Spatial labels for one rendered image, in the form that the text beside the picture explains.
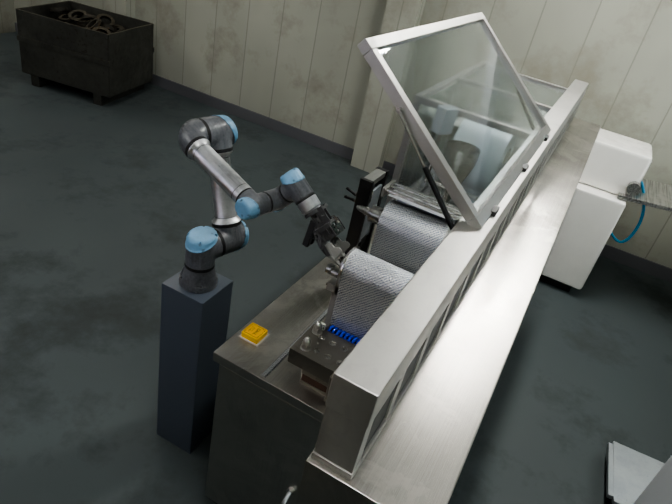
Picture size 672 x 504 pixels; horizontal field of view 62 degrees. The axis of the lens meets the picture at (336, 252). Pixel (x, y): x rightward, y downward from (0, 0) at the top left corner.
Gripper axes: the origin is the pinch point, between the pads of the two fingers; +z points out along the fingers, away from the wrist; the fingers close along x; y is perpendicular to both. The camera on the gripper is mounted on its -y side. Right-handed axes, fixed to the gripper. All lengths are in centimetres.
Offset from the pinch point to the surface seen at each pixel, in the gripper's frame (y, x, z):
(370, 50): 60, -22, -46
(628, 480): 6, 96, 184
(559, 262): -27, 271, 123
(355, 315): -1.0, -8.0, 17.8
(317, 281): -37.8, 28.1, 7.5
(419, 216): 24.1, 21.3, 2.3
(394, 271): 18.8, -3.0, 10.9
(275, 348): -31.9, -18.3, 14.4
